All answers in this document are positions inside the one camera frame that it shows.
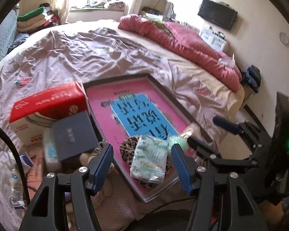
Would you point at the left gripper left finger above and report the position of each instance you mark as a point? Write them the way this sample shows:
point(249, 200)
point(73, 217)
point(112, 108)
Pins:
point(47, 210)

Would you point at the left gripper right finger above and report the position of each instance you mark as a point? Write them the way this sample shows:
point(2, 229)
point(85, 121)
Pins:
point(238, 210)

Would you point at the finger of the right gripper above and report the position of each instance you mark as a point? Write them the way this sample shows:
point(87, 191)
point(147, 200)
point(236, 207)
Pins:
point(248, 132)
point(204, 151)

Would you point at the green ball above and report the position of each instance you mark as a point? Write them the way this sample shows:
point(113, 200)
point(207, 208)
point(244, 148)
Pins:
point(182, 141)

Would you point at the blue white plastic wrapper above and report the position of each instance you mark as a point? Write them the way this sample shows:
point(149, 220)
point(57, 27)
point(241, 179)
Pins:
point(17, 196)

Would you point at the green floral tissue pack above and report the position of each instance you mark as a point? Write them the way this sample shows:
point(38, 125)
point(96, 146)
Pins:
point(149, 160)

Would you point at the leopard print fabric pouch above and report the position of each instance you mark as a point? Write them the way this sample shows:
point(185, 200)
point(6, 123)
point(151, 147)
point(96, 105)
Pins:
point(127, 148)

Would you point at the cream teddy bear plush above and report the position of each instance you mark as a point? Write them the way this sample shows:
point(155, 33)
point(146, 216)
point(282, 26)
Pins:
point(90, 185)

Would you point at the blue white tissue pack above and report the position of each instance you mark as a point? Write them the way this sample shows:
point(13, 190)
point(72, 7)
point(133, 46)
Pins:
point(50, 154)

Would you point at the dark clothes pile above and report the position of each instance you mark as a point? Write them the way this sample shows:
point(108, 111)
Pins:
point(253, 78)

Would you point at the dark navy small box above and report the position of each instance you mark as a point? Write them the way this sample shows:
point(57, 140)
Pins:
point(74, 135)

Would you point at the white drawer cabinet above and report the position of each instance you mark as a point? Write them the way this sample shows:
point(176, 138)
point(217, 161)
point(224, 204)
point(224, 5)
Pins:
point(214, 40)

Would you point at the red and white tissue box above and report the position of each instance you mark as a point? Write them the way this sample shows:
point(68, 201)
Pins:
point(31, 115)

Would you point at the pink book in tray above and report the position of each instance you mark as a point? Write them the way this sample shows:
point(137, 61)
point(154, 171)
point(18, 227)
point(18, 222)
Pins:
point(131, 105)

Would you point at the pink rolled comforter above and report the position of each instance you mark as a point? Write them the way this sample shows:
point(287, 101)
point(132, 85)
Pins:
point(186, 43)

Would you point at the electric fan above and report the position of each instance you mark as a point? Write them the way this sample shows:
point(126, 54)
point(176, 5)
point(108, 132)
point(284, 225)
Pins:
point(169, 12)

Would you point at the mauve strawberry bed quilt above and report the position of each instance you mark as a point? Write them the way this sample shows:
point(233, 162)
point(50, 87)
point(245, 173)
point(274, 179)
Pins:
point(51, 57)

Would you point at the grey quilted headboard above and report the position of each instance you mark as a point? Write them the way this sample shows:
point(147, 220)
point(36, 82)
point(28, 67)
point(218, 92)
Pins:
point(8, 31)

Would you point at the blankets on window sill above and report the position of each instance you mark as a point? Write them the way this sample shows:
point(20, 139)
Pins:
point(108, 5)

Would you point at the stack of folded blankets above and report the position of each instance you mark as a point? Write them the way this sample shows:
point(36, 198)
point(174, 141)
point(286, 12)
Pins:
point(42, 17)

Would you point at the round wall clock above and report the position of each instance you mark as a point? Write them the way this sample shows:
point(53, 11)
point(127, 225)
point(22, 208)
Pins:
point(283, 38)

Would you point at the black wall television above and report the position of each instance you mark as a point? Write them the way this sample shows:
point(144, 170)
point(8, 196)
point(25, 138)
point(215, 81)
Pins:
point(218, 14)

